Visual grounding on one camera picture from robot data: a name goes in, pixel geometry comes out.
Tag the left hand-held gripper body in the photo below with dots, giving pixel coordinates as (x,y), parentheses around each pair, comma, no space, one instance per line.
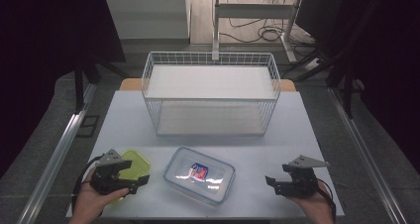
(105,181)

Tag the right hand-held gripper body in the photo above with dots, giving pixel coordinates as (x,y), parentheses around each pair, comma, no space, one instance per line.
(302,182)

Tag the green container lid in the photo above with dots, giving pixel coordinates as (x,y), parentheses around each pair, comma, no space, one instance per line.
(137,163)

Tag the person's left hand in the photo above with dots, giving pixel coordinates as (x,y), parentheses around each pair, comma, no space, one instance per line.
(87,204)

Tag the person's right hand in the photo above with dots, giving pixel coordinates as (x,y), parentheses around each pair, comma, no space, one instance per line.
(318,209)

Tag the clear container with blue-rimmed lid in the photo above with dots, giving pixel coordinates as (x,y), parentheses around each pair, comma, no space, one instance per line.
(199,176)

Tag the black metal stand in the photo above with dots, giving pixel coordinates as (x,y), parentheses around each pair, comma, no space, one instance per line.
(79,85)
(346,82)

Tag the dark curtain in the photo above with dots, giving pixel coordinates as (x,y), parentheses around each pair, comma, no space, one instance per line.
(43,52)
(389,68)

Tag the silver metal rail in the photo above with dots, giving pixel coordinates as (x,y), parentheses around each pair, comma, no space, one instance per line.
(56,154)
(366,158)

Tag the black floor bracket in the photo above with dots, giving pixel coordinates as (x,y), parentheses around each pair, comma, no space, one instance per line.
(88,126)

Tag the white metal desk frame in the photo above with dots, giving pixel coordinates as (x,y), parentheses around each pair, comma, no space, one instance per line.
(254,11)

